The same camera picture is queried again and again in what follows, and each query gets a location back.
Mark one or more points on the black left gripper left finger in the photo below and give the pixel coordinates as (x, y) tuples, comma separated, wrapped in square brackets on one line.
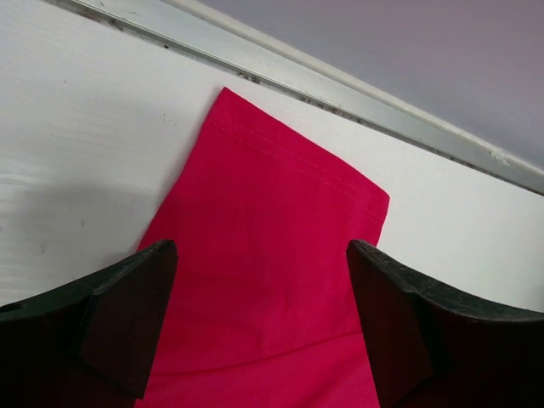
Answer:
[(90, 342)]

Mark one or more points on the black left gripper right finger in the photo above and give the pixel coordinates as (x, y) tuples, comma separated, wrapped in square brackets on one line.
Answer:
[(432, 345)]

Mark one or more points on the red t shirt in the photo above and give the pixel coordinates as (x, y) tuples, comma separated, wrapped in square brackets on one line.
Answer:
[(262, 312)]

